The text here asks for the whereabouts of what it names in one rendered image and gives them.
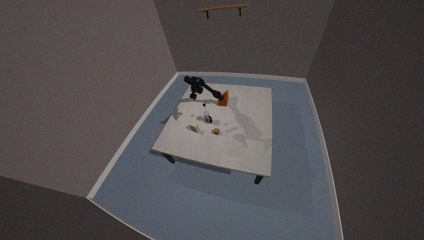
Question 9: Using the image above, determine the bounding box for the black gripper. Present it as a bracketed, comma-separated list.
[190, 81, 200, 100]

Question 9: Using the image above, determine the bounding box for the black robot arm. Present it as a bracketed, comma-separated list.
[184, 76, 224, 101]

